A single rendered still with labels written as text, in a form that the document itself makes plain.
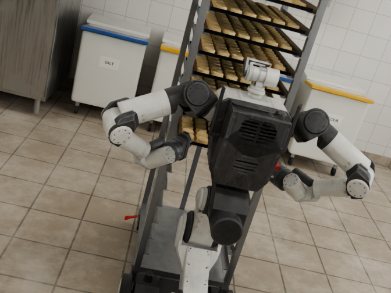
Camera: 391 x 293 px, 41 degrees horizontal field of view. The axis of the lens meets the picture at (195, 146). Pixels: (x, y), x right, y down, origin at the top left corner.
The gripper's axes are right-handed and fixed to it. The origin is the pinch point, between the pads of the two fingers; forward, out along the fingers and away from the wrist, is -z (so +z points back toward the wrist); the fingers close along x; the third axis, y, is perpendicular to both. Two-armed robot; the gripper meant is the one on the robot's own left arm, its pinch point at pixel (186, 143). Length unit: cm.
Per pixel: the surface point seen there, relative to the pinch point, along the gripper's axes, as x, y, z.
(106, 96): -65, 152, -162
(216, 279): -72, -24, -26
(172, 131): 0.5, 10.0, -4.8
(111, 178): -88, 87, -89
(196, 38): 41.7, 9.9, -5.3
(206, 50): 36.8, 7.6, -12.5
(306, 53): 46, -29, -28
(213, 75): 27.0, 2.9, -15.7
